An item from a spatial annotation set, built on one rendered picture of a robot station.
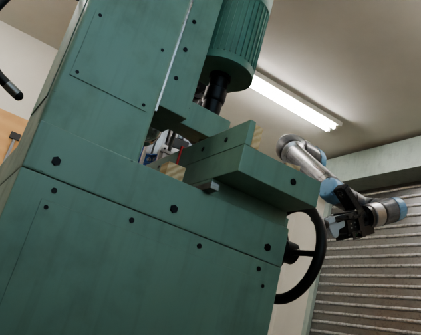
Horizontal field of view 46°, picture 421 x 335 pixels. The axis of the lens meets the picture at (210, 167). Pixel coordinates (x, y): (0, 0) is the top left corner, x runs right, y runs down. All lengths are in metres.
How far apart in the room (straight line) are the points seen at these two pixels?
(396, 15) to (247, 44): 2.17
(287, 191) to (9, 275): 0.55
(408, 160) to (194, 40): 3.50
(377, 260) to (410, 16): 2.25
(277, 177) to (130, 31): 0.46
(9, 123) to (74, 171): 3.70
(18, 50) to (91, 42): 3.74
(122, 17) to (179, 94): 0.22
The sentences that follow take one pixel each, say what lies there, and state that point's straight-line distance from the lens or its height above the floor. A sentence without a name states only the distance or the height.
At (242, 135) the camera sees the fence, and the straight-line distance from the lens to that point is 1.02.
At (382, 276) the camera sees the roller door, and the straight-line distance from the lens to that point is 4.67.
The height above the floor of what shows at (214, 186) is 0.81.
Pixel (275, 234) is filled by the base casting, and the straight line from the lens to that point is 1.11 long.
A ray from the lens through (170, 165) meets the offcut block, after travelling 1.02.
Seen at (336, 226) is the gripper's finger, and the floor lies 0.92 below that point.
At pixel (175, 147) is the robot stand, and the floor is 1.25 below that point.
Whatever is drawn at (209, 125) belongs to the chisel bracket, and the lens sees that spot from 1.27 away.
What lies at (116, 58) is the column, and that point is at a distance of 1.13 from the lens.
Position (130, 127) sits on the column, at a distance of 1.09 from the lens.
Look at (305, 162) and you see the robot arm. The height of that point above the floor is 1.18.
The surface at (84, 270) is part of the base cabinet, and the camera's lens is 0.90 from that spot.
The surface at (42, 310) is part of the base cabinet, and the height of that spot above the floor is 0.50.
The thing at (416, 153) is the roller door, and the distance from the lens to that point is 4.58.
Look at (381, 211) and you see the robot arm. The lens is 1.58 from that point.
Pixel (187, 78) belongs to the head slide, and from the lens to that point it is 1.24.
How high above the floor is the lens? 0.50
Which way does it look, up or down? 20 degrees up
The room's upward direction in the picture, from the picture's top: 15 degrees clockwise
